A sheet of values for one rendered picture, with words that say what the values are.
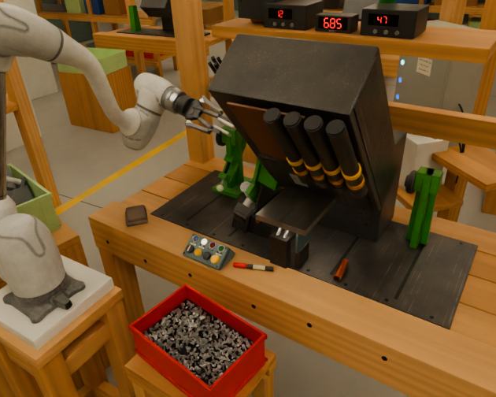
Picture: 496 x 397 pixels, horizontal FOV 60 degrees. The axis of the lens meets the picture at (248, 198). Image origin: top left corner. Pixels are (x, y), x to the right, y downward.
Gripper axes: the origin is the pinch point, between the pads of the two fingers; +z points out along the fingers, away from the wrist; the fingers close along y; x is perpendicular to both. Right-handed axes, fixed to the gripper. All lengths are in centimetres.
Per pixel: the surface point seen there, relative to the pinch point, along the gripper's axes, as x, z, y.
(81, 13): 367, -502, 113
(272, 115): -54, 35, -2
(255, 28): -11.0, -4.1, 32.3
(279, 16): -13.2, 2.2, 38.4
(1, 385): 17, -32, -132
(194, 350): -25, 40, -60
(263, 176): -4.4, 23.6, -9.0
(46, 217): 8, -51, -66
